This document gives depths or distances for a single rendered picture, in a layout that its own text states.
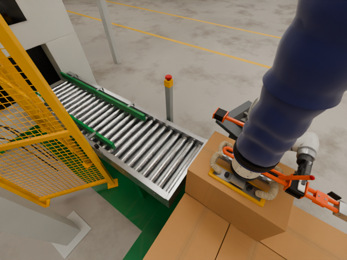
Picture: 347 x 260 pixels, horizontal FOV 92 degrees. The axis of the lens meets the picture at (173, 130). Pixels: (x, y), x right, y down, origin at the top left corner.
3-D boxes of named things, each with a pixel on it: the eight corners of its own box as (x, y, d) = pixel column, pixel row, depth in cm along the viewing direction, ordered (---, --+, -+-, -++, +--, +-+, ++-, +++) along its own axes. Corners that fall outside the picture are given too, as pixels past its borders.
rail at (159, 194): (30, 106, 229) (20, 95, 215) (34, 104, 232) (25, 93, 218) (166, 206, 145) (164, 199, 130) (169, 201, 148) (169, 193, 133)
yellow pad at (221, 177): (207, 174, 105) (208, 171, 101) (214, 163, 110) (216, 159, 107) (262, 208, 92) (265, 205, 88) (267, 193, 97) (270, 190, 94)
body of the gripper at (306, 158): (317, 158, 92) (315, 171, 88) (308, 165, 99) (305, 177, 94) (302, 151, 95) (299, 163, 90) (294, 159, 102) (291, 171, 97)
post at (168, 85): (167, 140, 241) (163, 80, 164) (170, 137, 244) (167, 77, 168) (171, 142, 238) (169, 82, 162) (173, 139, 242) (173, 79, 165)
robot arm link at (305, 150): (310, 159, 102) (309, 166, 99) (294, 152, 105) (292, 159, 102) (320, 151, 95) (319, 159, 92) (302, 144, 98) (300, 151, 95)
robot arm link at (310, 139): (317, 159, 99) (291, 155, 108) (320, 142, 107) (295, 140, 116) (318, 146, 94) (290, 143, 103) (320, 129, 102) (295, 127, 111)
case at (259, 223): (184, 191, 138) (187, 168, 108) (207, 157, 159) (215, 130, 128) (256, 242, 115) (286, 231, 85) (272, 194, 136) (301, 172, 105)
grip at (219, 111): (211, 118, 123) (213, 113, 119) (217, 111, 127) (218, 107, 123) (222, 123, 119) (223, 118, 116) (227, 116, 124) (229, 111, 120)
